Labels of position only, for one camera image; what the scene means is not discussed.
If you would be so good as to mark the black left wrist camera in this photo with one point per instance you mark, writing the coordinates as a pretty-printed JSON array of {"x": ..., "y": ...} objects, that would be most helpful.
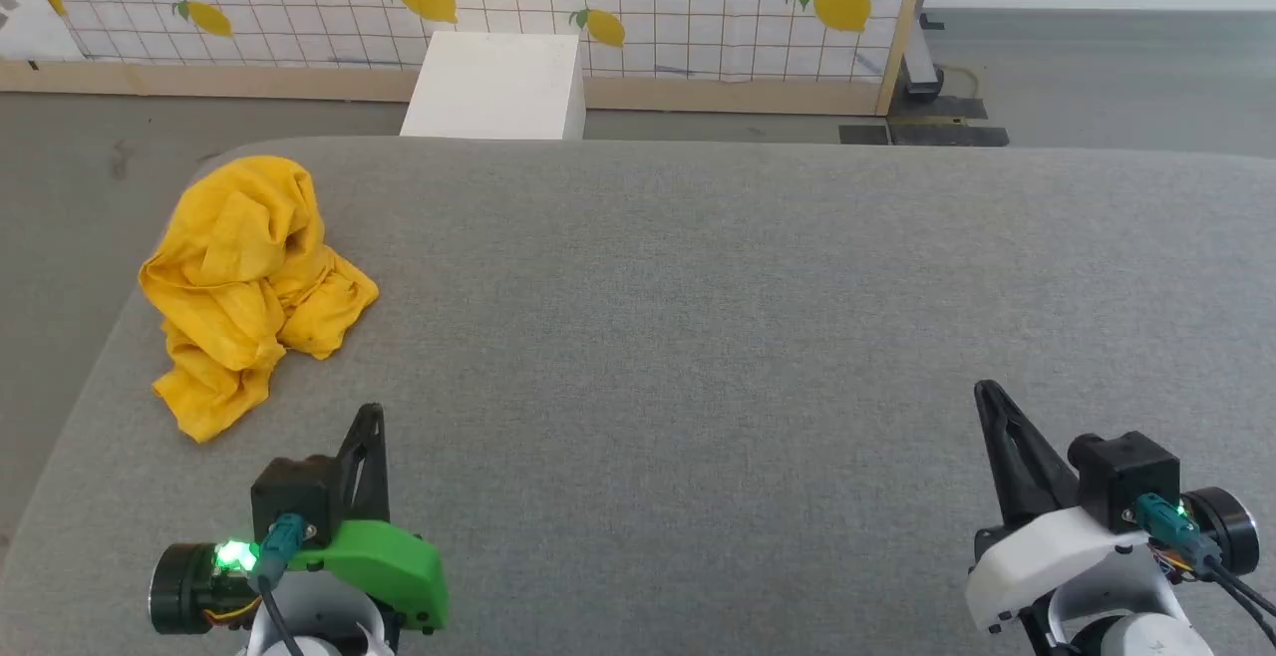
[{"x": 294, "y": 496}]

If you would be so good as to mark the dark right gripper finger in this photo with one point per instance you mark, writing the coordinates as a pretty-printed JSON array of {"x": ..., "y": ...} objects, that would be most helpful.
[{"x": 1037, "y": 492}]

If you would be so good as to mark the large black floor plate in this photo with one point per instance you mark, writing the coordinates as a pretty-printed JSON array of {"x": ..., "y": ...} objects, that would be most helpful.
[{"x": 942, "y": 133}]

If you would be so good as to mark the grey metal stand foot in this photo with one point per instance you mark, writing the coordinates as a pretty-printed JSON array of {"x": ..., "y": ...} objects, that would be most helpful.
[{"x": 919, "y": 63}]

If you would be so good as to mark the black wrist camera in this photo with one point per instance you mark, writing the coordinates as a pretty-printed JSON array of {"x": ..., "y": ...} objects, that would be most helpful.
[
  {"x": 1121, "y": 477},
  {"x": 294, "y": 496}
]

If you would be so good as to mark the white box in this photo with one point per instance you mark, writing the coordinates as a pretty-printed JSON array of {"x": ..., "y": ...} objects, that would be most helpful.
[{"x": 488, "y": 88}]

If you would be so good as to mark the small black floor plate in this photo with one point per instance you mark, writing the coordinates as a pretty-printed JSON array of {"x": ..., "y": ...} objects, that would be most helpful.
[{"x": 863, "y": 135}]

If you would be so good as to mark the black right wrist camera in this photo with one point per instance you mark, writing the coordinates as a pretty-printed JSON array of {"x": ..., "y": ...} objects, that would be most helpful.
[{"x": 1121, "y": 477}]

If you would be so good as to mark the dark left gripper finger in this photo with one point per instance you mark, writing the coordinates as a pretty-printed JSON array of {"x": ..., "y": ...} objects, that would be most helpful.
[{"x": 365, "y": 511}]

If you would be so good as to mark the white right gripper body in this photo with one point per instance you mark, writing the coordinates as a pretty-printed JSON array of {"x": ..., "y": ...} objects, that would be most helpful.
[{"x": 1047, "y": 556}]

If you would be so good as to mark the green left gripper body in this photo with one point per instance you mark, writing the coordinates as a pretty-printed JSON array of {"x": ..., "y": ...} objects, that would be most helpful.
[{"x": 384, "y": 566}]

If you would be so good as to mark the yellow printed t-shirt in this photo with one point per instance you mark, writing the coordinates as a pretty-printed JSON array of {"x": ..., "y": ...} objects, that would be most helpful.
[{"x": 239, "y": 277}]

